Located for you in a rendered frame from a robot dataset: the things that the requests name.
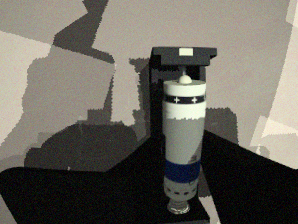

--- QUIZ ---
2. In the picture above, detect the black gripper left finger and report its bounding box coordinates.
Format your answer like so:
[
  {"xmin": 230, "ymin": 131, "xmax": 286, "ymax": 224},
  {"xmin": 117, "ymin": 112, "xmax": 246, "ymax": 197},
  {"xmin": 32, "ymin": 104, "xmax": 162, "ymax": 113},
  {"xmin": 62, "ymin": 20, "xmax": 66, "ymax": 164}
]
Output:
[{"xmin": 0, "ymin": 129, "xmax": 166, "ymax": 224}]

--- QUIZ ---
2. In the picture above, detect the grey and white cylindrical battery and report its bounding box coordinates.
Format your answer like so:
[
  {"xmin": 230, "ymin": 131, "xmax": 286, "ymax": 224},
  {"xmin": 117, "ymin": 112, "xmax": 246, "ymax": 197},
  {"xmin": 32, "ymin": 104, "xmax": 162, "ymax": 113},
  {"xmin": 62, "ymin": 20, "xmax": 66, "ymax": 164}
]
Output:
[{"xmin": 162, "ymin": 76, "xmax": 206, "ymax": 201}]

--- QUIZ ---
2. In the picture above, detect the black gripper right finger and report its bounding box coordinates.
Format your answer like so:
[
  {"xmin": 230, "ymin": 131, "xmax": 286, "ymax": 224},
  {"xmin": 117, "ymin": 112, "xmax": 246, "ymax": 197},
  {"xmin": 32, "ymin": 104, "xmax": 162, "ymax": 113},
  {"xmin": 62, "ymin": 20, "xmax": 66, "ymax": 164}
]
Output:
[{"xmin": 201, "ymin": 129, "xmax": 298, "ymax": 224}]

